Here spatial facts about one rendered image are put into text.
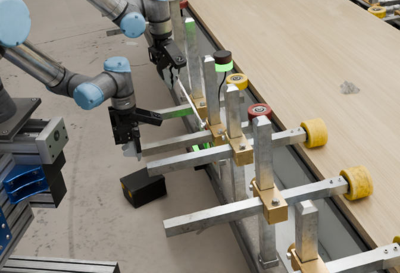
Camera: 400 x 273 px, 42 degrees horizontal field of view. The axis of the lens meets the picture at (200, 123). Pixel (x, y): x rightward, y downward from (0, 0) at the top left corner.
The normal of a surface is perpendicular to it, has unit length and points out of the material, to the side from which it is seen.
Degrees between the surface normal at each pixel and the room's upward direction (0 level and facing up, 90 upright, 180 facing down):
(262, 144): 90
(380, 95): 0
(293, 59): 0
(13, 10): 86
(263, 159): 90
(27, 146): 90
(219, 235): 0
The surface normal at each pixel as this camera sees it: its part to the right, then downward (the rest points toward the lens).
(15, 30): 0.87, 0.11
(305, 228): 0.25, 0.48
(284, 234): -0.10, -0.85
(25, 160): -0.18, 0.53
